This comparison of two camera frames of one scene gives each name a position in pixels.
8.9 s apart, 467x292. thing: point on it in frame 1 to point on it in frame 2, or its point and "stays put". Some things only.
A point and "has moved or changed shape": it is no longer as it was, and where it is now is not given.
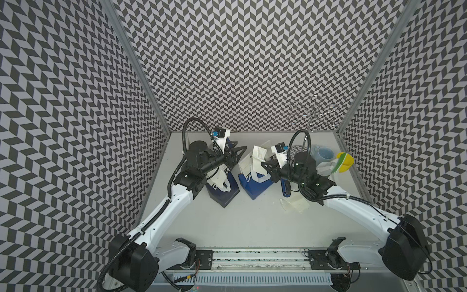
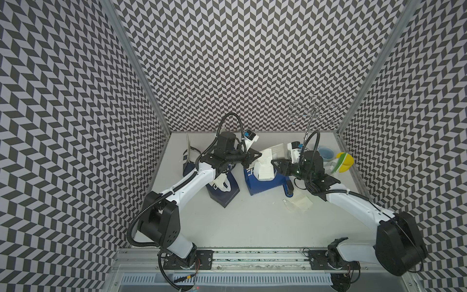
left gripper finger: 236,149 to 253,155
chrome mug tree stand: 314,115 stays put
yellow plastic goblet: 347,163 stays put
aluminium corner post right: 409,11 stays put
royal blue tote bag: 254,178 has moved or changed shape
